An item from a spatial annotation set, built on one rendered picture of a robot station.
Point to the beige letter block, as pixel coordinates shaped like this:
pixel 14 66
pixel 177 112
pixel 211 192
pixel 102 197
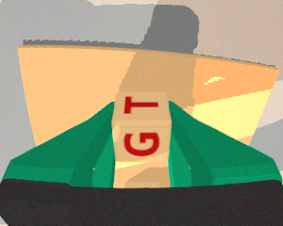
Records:
pixel 141 127
pixel 142 184

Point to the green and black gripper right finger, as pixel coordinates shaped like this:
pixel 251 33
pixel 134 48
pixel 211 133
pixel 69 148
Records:
pixel 209 157

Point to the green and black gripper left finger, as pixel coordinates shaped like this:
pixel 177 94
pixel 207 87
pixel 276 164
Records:
pixel 71 156

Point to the orange flat mat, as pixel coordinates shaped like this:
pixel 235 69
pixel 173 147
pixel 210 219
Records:
pixel 66 85

